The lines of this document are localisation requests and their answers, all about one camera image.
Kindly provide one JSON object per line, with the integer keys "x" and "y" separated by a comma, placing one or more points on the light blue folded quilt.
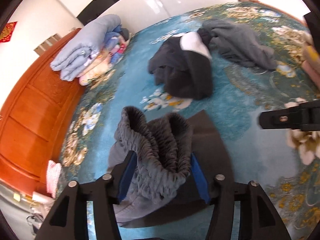
{"x": 84, "y": 47}

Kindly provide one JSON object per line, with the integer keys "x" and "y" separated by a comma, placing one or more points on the orange wooden headboard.
{"x": 34, "y": 121}

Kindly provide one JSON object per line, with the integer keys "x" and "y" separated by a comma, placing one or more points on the pink white cloth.
{"x": 52, "y": 177}

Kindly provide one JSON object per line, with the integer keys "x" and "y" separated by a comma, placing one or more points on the dark grey fleece pants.
{"x": 177, "y": 161}

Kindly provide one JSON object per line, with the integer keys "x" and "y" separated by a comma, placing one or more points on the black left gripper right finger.
{"x": 215, "y": 183}

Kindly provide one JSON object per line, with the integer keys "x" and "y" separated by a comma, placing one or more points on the blue floral bed cover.
{"x": 289, "y": 176}

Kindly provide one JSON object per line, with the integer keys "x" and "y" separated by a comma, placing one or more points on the floral folded blanket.
{"x": 114, "y": 45}

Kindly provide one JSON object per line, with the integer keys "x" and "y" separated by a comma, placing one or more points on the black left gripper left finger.
{"x": 67, "y": 218}

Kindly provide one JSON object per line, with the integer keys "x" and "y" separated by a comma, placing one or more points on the grey fleece garment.
{"x": 238, "y": 43}

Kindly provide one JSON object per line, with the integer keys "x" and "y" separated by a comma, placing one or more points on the red paper wall decoration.
{"x": 6, "y": 33}

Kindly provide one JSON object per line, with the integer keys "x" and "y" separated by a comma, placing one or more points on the dark grey hooded sweatshirt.
{"x": 183, "y": 65}

